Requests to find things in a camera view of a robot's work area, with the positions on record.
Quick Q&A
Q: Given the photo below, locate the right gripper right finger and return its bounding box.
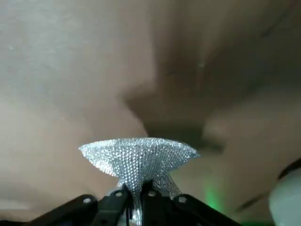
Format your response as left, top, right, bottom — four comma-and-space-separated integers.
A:
140, 181, 242, 226

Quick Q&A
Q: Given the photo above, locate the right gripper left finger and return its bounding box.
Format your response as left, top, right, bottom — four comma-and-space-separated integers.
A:
27, 185, 133, 226

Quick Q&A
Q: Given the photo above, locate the silver mesh sponge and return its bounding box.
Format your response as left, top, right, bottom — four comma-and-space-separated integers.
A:
78, 137, 201, 225

